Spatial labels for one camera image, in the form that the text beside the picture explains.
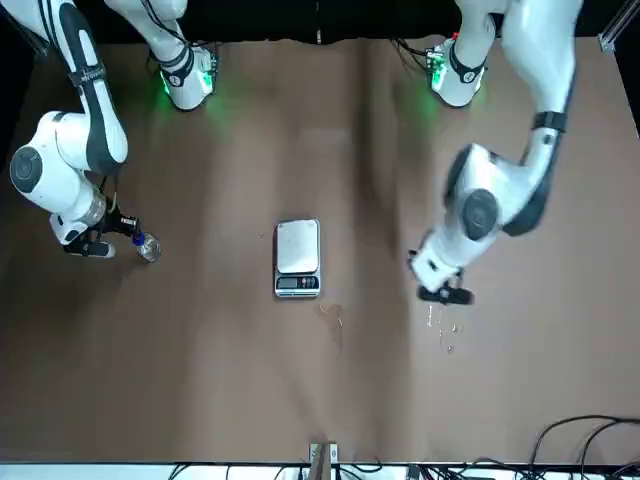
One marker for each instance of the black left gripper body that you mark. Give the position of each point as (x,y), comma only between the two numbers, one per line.
(456,280)

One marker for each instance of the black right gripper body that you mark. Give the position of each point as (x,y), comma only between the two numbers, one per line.
(120,225)

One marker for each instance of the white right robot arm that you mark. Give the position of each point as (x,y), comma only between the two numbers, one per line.
(60,150)

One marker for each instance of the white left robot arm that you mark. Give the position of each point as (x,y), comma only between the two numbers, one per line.
(500,175)

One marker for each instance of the clear dropper bottle blue cap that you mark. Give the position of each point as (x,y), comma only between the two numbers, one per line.
(150,251)

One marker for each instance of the silver electronic balance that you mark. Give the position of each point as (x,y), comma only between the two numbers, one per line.
(297,245)

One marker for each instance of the white desk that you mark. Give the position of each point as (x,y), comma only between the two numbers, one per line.
(100,473)

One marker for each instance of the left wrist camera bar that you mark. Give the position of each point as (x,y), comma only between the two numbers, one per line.
(450,296)

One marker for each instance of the aluminium camera post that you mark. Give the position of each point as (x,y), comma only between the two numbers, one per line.
(320,465)

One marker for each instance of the aluminium frame profile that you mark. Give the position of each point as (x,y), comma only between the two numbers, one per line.
(612,30)

